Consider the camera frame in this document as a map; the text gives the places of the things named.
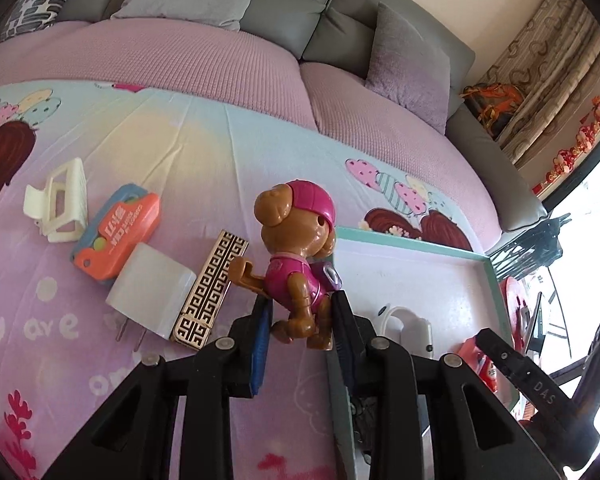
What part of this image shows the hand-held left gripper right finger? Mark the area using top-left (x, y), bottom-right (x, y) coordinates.
top-left (329, 289), bottom-right (547, 480)

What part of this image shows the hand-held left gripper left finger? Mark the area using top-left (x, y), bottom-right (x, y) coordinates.
top-left (44, 299), bottom-right (275, 480)

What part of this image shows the black toy car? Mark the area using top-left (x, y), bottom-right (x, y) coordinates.
top-left (351, 392), bottom-right (376, 461)

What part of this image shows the white tray with teal rim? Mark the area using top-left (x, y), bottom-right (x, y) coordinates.
top-left (325, 226), bottom-right (523, 480)

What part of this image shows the brown toy dog pink cap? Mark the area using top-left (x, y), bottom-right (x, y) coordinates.
top-left (228, 179), bottom-right (342, 352)

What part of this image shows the gold patterned box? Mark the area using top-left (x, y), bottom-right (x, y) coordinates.
top-left (169, 230), bottom-right (251, 347)

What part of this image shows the red plastic stool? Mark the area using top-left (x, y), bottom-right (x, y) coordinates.
top-left (499, 276), bottom-right (543, 351)

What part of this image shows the white translucent cube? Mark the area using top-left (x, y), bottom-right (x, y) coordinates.
top-left (105, 242), bottom-right (197, 339)

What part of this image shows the black drying rack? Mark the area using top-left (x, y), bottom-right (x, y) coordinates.
top-left (487, 212), bottom-right (573, 281)

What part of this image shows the orange and blue toy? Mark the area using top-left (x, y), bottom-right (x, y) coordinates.
top-left (70, 184), bottom-right (162, 288)

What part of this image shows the cartoon printed blanket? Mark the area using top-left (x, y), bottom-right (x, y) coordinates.
top-left (0, 77), bottom-right (486, 480)

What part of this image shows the red hanging decoration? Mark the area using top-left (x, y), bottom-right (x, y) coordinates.
top-left (532, 95), bottom-right (600, 196)

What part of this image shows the cream hair clip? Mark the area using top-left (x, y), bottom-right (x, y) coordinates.
top-left (24, 157), bottom-right (90, 245)

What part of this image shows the orange bag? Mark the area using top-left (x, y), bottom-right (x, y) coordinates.
top-left (461, 82), bottom-right (525, 137)

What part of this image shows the grey purple pillow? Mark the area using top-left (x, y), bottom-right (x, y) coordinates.
top-left (365, 1), bottom-right (453, 135)

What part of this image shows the pink knitted sofa cover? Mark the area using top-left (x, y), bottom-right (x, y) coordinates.
top-left (0, 20), bottom-right (503, 256)

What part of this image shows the beige patterned curtain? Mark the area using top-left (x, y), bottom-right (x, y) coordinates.
top-left (472, 0), bottom-right (600, 166)

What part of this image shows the grey sofa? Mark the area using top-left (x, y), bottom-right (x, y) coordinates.
top-left (0, 0), bottom-right (551, 233)

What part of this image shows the black white patterned pillow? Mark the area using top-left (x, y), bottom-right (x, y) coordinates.
top-left (0, 0), bottom-right (93, 46)

